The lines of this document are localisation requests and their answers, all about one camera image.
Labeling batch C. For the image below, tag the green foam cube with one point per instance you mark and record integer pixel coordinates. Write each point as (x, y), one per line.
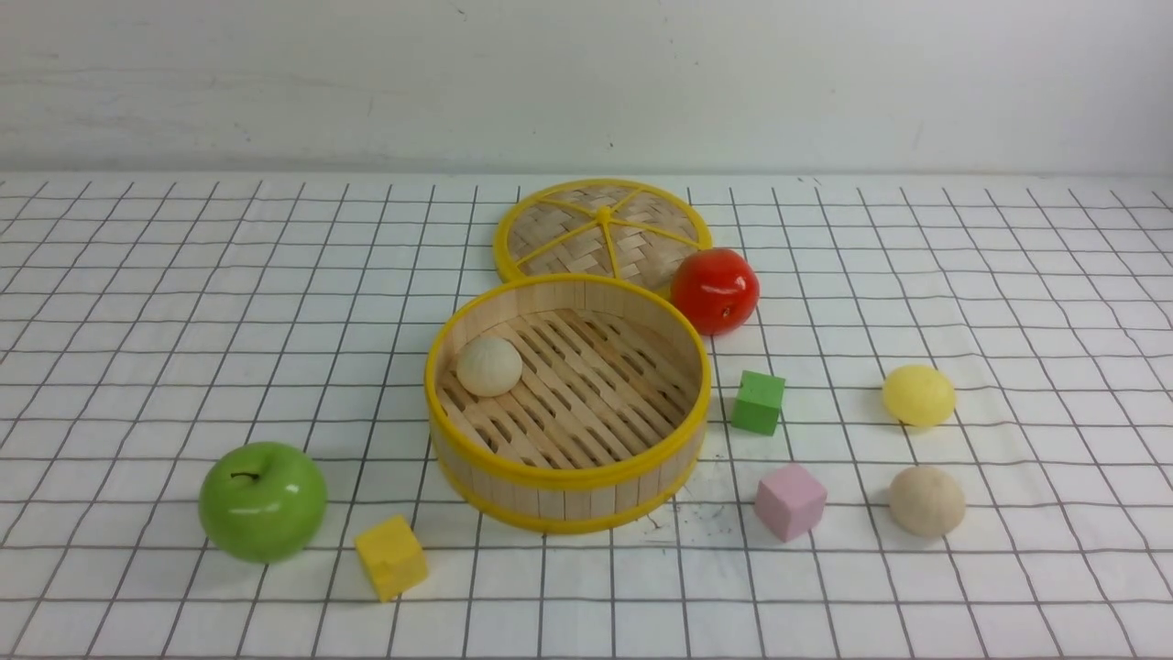
(758, 404)

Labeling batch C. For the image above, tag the white grid tablecloth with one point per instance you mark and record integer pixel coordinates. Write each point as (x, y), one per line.
(152, 323)

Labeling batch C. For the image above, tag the pink foam cube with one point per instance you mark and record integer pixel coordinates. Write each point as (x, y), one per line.
(790, 501)

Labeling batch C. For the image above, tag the yellow bun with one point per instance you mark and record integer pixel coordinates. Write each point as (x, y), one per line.
(919, 395)

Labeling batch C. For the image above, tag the beige bun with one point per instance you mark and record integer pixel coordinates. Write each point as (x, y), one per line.
(926, 501)

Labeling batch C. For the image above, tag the white bun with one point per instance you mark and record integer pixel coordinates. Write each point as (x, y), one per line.
(488, 366)

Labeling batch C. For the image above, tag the woven bamboo steamer lid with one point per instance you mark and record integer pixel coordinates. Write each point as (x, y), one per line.
(625, 230)

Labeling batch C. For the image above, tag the green apple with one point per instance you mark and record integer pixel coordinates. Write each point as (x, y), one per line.
(263, 502)

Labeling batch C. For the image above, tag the bamboo steamer tray yellow rim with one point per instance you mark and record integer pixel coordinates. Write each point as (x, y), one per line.
(606, 422)

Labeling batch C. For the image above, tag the red tomato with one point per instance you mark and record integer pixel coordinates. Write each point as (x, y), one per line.
(716, 290)

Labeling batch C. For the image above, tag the yellow foam cube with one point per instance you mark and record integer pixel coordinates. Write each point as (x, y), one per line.
(392, 558)

